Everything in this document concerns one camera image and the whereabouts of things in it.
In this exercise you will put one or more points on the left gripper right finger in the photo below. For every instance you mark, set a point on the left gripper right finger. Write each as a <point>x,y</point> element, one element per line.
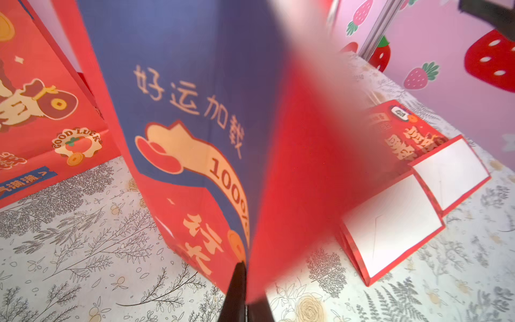
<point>259,311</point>

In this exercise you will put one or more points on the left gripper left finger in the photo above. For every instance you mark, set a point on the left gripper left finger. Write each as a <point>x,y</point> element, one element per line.
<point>234,308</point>

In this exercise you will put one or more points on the red paper bag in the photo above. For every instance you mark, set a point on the red paper bag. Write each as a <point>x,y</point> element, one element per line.
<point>51,129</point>
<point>240,120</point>
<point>449,167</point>
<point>389,227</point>

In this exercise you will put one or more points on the right aluminium frame post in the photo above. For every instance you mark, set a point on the right aluminium frame post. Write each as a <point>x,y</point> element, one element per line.
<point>379,28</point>

